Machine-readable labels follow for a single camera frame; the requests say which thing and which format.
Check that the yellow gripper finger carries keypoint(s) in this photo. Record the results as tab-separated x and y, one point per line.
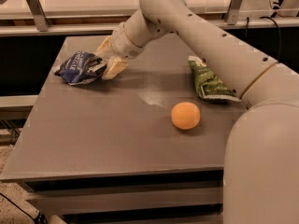
104	50
115	66

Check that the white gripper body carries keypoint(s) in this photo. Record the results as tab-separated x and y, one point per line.
122	44

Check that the blue chip bag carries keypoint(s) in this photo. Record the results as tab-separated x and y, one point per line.
81	68

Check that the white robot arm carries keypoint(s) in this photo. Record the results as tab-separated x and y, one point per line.
261	164

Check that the green chip bag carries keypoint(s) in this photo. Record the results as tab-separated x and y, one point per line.
207	84

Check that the orange fruit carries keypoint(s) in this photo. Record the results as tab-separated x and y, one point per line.
185	115

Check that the grey upper drawer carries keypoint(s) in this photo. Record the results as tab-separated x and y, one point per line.
125	198

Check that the left metal bracket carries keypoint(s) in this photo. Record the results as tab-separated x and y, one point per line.
41	22

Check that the metal bracket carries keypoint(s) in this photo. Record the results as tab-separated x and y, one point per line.
41	22
231	15

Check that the right metal bracket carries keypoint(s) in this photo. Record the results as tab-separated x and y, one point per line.
231	15

